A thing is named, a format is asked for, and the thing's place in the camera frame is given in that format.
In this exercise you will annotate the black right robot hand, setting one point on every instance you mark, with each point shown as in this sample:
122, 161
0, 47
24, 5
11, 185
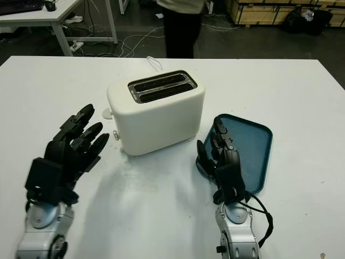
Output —
230, 157

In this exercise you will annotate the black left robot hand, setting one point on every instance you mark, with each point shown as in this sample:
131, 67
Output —
67, 156

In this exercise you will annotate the white toaster lever knob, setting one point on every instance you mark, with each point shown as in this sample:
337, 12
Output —
107, 113

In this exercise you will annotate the cream white two-slot toaster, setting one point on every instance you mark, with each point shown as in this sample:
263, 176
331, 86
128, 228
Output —
156, 126

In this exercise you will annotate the person in black trousers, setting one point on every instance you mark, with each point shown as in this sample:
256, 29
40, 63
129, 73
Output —
180, 32

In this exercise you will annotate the dark teal plastic tray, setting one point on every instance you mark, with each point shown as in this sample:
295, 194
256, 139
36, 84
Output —
250, 151

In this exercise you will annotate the white power strip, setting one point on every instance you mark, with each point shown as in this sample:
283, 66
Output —
76, 46

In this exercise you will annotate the white sneaker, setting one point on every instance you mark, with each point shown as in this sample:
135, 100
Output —
75, 19

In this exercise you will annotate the white office desk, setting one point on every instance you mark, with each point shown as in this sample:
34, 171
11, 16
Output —
54, 13

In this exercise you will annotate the light wooden crate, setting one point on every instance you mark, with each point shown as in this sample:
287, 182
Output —
258, 13

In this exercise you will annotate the black bag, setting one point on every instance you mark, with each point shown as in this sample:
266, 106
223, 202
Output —
302, 24

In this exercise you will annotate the black computer mouse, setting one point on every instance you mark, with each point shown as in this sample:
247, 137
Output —
50, 5

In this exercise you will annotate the black keyboard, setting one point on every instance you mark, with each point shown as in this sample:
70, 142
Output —
19, 6

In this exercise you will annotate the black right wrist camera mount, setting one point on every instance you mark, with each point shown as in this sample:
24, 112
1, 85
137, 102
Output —
229, 178

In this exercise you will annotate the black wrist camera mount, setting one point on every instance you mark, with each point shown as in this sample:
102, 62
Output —
229, 178
44, 175

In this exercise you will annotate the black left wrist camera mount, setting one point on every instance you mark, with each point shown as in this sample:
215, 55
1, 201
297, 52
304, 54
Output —
44, 175

